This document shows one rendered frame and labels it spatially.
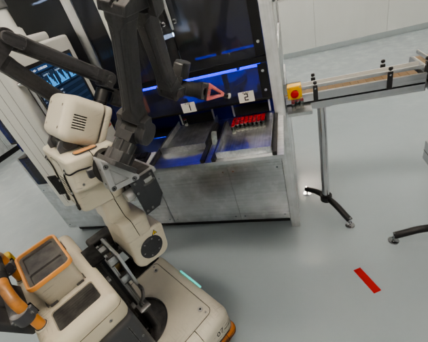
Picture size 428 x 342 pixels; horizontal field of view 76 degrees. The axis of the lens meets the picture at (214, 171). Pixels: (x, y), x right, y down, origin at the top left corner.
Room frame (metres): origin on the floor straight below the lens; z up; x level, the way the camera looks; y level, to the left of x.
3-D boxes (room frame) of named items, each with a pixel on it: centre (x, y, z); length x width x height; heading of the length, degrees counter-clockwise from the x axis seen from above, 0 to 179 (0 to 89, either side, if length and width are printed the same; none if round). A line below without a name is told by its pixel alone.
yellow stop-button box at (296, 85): (1.36, -0.53, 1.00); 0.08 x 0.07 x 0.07; 158
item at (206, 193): (2.20, 0.31, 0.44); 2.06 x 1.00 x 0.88; 68
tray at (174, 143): (1.47, 0.06, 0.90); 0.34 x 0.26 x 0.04; 158
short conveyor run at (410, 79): (1.39, -0.85, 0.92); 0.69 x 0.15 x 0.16; 68
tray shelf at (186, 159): (1.34, -0.07, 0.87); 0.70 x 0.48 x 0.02; 68
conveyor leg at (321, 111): (1.44, -0.72, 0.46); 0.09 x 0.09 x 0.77; 68
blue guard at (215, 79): (1.74, 0.49, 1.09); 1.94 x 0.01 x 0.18; 68
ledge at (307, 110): (1.40, -0.56, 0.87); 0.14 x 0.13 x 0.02; 158
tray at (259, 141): (1.24, -0.22, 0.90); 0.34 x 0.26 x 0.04; 158
